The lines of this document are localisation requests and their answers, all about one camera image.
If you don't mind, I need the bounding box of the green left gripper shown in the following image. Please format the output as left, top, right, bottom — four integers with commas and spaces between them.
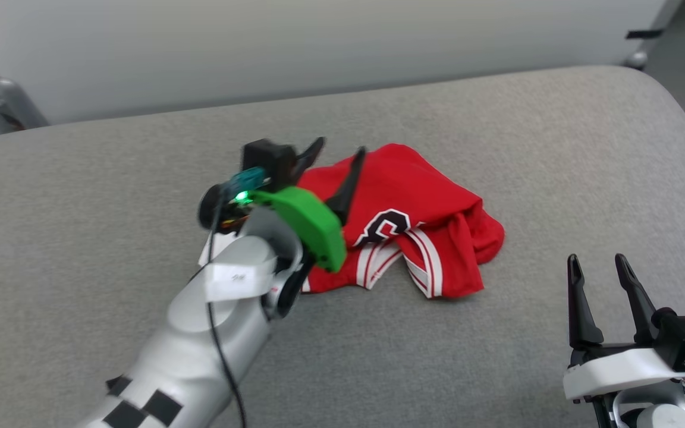
250, 137, 367, 273

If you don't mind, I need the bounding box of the grey metal partition leg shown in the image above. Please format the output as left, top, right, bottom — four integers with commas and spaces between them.
624, 0, 685, 70
0, 30, 49, 128

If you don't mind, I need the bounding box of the red jersey garment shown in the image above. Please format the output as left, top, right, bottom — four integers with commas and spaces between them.
302, 143, 505, 299

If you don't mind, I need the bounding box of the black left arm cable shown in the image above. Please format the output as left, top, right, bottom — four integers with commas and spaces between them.
206, 187, 248, 428

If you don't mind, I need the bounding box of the grey fabric sofa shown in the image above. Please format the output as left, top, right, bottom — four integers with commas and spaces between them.
0, 65, 685, 428

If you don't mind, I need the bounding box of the teal left camera connector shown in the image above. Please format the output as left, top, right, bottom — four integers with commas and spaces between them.
228, 168, 267, 194

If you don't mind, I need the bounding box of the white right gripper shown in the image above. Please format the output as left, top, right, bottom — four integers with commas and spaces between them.
563, 254, 685, 403

